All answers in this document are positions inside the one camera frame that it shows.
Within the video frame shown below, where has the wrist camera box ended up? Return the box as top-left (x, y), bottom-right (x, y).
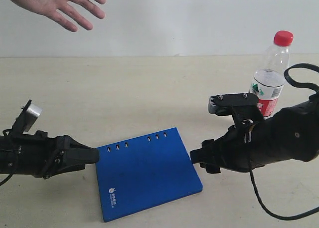
top-left (208, 93), bottom-right (259, 116)
top-left (11, 100), bottom-right (42, 134)

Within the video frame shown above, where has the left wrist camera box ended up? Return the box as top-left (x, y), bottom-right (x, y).
top-left (11, 100), bottom-right (42, 134)

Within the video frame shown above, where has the blue ring binder notebook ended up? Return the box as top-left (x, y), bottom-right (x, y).
top-left (95, 127), bottom-right (203, 223)

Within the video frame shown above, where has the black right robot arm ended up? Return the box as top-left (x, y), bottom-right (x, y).
top-left (190, 93), bottom-right (319, 174)

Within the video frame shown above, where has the clear water bottle red cap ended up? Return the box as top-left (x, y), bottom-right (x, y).
top-left (249, 30), bottom-right (294, 117)

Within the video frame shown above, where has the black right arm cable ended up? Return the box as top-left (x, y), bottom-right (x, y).
top-left (248, 63), bottom-right (319, 222)

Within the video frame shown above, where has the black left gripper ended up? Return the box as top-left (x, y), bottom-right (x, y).
top-left (14, 131), bottom-right (100, 179)

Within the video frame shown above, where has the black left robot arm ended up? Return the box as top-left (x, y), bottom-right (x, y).
top-left (0, 129), bottom-right (100, 185)

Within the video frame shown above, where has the person's bare open hand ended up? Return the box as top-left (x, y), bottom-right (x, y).
top-left (10, 0), bottom-right (107, 32)

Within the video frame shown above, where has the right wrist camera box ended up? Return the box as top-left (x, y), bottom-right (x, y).
top-left (208, 93), bottom-right (259, 116)

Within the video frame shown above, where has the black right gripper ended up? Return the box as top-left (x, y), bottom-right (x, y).
top-left (190, 124), bottom-right (250, 174)

